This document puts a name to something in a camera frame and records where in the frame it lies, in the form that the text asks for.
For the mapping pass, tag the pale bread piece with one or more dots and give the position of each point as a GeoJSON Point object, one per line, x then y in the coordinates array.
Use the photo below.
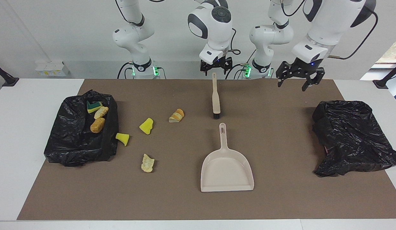
{"type": "Point", "coordinates": [101, 112]}
{"type": "Point", "coordinates": [147, 163]}

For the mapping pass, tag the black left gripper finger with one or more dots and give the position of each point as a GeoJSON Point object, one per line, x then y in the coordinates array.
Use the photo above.
{"type": "Point", "coordinates": [285, 70]}
{"type": "Point", "coordinates": [317, 76]}

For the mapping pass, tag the yellow sponge wedge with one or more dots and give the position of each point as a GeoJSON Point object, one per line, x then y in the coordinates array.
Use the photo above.
{"type": "Point", "coordinates": [123, 138]}

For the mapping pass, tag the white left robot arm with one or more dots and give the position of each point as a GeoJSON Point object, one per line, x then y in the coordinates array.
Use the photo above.
{"type": "Point", "coordinates": [325, 22]}

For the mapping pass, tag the brown table mat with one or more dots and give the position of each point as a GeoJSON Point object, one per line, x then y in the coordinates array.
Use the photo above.
{"type": "Point", "coordinates": [153, 198]}

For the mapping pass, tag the window with frame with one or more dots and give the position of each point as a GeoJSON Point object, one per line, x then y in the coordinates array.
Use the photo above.
{"type": "Point", "coordinates": [394, 54]}

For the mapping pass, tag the black clamp stand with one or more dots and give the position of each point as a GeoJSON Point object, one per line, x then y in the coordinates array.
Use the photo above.
{"type": "Point", "coordinates": [9, 81]}
{"type": "Point", "coordinates": [381, 83]}

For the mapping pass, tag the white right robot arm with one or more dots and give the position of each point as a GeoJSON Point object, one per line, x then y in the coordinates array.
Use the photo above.
{"type": "Point", "coordinates": [213, 28]}

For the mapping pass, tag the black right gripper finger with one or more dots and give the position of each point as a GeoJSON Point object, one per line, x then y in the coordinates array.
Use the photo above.
{"type": "Point", "coordinates": [228, 66]}
{"type": "Point", "coordinates": [204, 71]}

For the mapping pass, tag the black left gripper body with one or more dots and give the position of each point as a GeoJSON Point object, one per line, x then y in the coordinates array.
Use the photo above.
{"type": "Point", "coordinates": [305, 68]}

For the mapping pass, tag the brown bread roll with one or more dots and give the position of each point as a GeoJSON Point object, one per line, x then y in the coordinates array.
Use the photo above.
{"type": "Point", "coordinates": [97, 125]}

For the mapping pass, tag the yellow and green sponge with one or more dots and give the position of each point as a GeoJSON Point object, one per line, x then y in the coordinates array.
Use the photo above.
{"type": "Point", "coordinates": [94, 107]}

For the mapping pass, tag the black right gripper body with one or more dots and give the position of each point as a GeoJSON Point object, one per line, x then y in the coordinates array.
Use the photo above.
{"type": "Point", "coordinates": [217, 65]}

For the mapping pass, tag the beige hand brush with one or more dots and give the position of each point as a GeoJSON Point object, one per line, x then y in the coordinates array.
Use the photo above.
{"type": "Point", "coordinates": [215, 99]}

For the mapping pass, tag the black bag lined bin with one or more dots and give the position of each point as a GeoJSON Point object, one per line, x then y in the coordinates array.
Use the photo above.
{"type": "Point", "coordinates": [66, 143]}
{"type": "Point", "coordinates": [351, 137]}

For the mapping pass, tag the beige plastic dustpan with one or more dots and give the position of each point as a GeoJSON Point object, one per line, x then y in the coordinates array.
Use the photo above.
{"type": "Point", "coordinates": [226, 172]}

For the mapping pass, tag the yellow sponge chunk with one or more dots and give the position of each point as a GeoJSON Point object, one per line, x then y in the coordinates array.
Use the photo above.
{"type": "Point", "coordinates": [146, 126]}

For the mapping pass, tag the striped croissant piece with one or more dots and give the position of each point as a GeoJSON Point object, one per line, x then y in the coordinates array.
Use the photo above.
{"type": "Point", "coordinates": [177, 115]}

